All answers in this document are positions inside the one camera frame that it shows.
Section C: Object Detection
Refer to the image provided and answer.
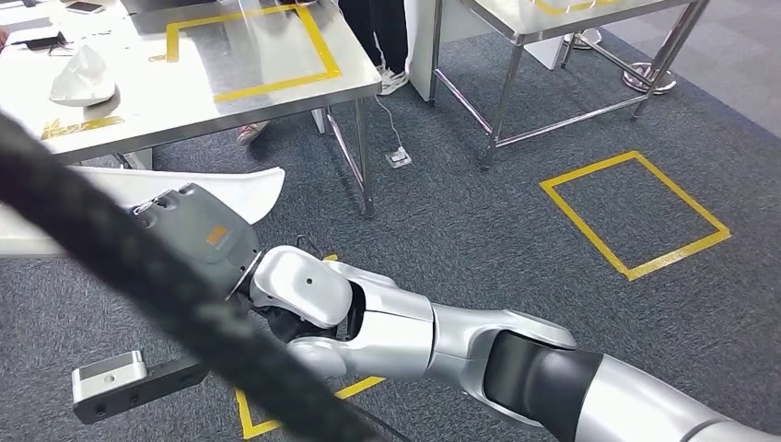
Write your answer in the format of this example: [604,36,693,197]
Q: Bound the steel workbench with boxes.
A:
[0,0,382,217]

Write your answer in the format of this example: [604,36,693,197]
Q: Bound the yellow floor tape square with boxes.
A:
[540,150,731,282]
[234,254,387,440]

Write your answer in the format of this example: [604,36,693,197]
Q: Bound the round steel stanchion base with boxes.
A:
[564,27,602,50]
[622,61,677,96]

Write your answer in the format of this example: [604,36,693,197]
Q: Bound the white power cable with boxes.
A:
[373,94,405,151]

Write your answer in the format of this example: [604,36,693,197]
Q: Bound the thick black hose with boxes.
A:
[0,112,391,442]

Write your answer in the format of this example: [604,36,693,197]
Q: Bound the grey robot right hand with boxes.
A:
[131,182,262,300]

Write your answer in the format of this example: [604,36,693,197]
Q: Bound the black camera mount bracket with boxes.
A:
[73,355,212,426]

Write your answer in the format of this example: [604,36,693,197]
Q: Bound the white curved plastic part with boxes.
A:
[0,164,286,258]
[50,43,117,108]

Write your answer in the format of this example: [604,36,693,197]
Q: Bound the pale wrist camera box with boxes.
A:
[72,350,149,405]

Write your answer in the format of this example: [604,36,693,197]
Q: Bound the steel table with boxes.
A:
[426,0,712,170]

